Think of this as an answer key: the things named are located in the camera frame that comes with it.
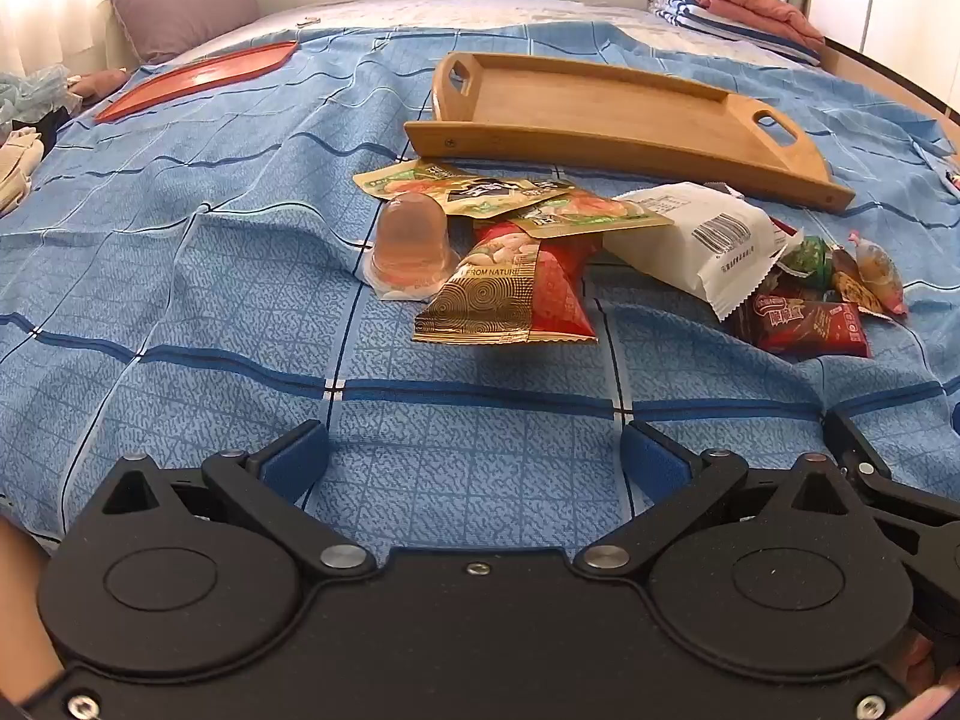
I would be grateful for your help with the brown soft object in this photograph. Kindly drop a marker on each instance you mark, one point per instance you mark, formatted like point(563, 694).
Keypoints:
point(101, 84)

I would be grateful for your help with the white packet with barcode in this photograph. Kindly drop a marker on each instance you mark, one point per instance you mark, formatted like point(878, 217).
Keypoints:
point(675, 240)

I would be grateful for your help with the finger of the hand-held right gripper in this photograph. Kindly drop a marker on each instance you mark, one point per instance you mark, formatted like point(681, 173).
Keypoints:
point(862, 457)

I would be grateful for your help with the folded blue striped blanket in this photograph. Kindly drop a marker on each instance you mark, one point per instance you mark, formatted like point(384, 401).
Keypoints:
point(690, 15)

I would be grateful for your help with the pink jelly cup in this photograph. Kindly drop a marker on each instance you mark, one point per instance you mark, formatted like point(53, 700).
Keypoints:
point(409, 240)

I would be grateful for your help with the small printed object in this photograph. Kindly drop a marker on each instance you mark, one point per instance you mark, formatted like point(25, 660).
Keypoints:
point(951, 178)

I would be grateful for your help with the dark red snack packet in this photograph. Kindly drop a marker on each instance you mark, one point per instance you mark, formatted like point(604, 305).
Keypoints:
point(810, 326)

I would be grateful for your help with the person's right hand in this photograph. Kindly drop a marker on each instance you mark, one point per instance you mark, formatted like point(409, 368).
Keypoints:
point(921, 664)

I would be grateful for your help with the red plastic tray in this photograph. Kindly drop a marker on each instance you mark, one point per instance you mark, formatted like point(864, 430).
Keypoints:
point(195, 79)

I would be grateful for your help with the cream cloth bag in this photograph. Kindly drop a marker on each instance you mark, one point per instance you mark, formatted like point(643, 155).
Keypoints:
point(19, 169)

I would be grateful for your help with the folded salmon blanket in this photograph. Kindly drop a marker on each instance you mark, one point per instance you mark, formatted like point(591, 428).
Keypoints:
point(750, 7)

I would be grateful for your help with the wooden tray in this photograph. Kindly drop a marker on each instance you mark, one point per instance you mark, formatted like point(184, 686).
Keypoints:
point(600, 101)

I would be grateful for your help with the brown seed kernel packet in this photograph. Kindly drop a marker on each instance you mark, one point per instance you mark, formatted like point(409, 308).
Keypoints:
point(851, 281)

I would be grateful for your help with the wooden bed frame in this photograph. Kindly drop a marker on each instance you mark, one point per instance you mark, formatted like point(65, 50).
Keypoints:
point(885, 71)

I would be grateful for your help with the light blue plastic bag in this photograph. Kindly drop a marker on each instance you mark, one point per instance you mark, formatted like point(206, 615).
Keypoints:
point(34, 90)

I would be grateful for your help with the gold packet with black label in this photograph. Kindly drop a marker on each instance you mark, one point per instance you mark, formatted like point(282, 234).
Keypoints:
point(502, 195)

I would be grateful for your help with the blue checked bedsheet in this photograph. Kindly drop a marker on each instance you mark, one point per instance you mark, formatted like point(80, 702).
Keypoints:
point(225, 240)

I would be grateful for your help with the green pea packet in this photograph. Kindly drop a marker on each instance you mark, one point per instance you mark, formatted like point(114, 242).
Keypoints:
point(806, 259)

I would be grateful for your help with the dark cloth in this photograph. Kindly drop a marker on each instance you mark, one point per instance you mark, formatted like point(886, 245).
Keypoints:
point(52, 129)

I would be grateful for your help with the purple pillow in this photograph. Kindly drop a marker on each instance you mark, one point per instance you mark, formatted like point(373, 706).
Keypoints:
point(180, 4)

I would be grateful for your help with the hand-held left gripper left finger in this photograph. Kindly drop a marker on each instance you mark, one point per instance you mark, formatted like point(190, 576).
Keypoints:
point(296, 457)

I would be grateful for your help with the red gold nut packet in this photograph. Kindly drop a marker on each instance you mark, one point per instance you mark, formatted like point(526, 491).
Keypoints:
point(517, 292)

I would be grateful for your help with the small clear red-print packet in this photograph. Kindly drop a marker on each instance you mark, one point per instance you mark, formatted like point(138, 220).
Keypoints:
point(879, 270)

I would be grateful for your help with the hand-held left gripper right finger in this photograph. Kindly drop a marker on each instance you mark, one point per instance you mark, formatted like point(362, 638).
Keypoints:
point(652, 457)

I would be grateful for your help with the white patterned mattress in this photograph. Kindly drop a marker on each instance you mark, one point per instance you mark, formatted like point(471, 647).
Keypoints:
point(450, 15)

